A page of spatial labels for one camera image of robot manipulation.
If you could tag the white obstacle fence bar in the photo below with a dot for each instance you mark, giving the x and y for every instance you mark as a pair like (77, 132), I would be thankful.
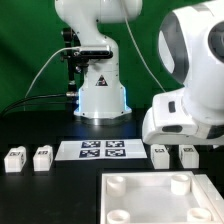
(213, 195)

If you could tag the white sheet with tags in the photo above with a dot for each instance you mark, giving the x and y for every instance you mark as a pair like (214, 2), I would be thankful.
(100, 149)

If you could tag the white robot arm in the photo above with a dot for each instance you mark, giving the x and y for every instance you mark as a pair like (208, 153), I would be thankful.
(190, 47)

